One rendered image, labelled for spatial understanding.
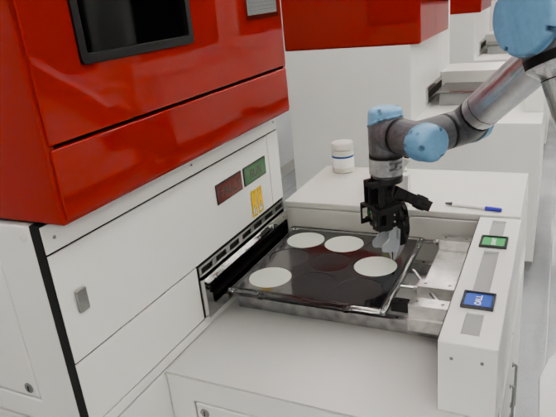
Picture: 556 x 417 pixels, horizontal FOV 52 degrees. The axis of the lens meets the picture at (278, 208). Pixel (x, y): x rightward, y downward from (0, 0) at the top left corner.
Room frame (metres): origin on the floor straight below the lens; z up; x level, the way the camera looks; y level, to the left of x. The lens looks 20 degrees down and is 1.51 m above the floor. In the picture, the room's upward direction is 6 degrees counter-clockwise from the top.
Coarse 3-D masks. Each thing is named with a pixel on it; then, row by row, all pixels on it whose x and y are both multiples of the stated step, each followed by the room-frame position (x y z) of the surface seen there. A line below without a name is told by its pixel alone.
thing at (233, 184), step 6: (240, 174) 1.31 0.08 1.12; (228, 180) 1.26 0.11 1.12; (234, 180) 1.29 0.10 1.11; (240, 180) 1.31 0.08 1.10; (222, 186) 1.24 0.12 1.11; (228, 186) 1.26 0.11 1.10; (234, 186) 1.28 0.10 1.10; (240, 186) 1.31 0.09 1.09; (222, 192) 1.23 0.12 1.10; (228, 192) 1.26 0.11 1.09; (234, 192) 1.28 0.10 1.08; (222, 198) 1.23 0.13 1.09
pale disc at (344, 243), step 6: (330, 240) 1.35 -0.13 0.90; (336, 240) 1.35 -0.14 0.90; (342, 240) 1.34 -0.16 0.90; (348, 240) 1.34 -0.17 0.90; (354, 240) 1.34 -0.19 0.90; (360, 240) 1.33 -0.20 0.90; (330, 246) 1.31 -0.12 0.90; (336, 246) 1.31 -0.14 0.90; (342, 246) 1.31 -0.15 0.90; (348, 246) 1.30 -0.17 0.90; (354, 246) 1.30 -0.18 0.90; (360, 246) 1.30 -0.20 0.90
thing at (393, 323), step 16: (240, 304) 1.20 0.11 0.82; (256, 304) 1.17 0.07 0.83; (272, 304) 1.15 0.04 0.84; (288, 304) 1.14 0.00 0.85; (304, 304) 1.12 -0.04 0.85; (336, 320) 1.08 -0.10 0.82; (352, 320) 1.07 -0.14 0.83; (368, 320) 1.05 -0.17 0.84; (384, 320) 1.03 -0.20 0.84; (400, 320) 1.02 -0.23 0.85; (432, 336) 0.99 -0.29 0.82
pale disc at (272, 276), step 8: (256, 272) 1.21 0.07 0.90; (264, 272) 1.20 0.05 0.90; (272, 272) 1.20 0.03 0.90; (280, 272) 1.20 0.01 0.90; (288, 272) 1.19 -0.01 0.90; (256, 280) 1.17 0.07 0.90; (264, 280) 1.16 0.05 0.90; (272, 280) 1.16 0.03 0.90; (280, 280) 1.15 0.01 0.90; (288, 280) 1.15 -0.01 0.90
